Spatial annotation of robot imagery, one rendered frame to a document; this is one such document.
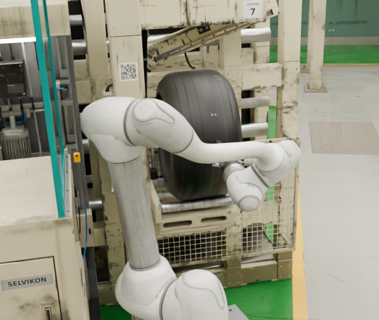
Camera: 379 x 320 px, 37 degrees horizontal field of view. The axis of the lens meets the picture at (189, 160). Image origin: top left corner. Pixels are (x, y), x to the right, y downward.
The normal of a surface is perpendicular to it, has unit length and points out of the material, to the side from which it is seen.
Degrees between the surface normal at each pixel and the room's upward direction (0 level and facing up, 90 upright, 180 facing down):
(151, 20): 90
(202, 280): 3
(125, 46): 90
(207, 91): 33
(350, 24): 90
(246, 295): 0
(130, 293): 92
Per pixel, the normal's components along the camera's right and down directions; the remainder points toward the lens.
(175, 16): 0.20, 0.35
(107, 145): -0.43, 0.51
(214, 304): 0.49, -0.04
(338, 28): -0.15, 0.36
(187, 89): 0.07, -0.64
